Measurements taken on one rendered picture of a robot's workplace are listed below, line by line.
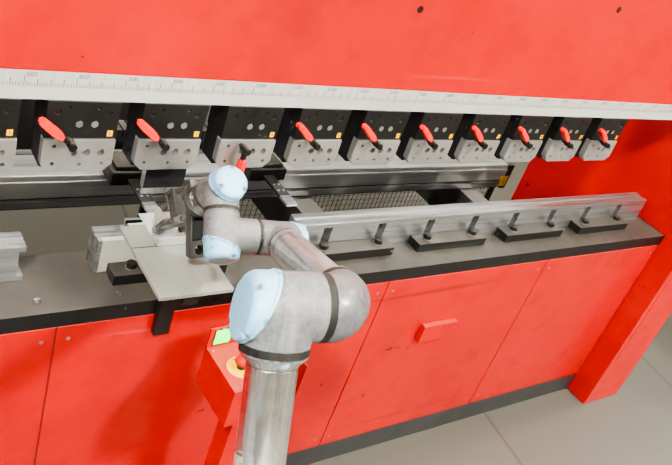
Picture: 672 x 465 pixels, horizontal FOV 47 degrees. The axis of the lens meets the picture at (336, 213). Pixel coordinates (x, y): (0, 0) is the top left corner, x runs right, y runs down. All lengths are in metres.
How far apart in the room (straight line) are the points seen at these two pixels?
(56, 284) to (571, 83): 1.59
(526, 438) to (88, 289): 2.07
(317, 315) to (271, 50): 0.75
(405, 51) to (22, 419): 1.29
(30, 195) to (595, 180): 2.38
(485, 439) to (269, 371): 2.11
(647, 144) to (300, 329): 2.41
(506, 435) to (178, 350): 1.69
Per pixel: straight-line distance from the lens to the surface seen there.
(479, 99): 2.24
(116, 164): 2.05
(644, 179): 3.41
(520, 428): 3.41
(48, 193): 2.08
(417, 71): 2.03
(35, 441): 2.12
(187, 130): 1.76
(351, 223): 2.23
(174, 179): 1.87
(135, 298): 1.88
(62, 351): 1.90
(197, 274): 1.78
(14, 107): 1.62
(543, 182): 3.71
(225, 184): 1.57
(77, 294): 1.87
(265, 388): 1.23
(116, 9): 1.58
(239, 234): 1.57
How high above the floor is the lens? 2.07
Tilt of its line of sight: 29 degrees down
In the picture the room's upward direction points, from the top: 20 degrees clockwise
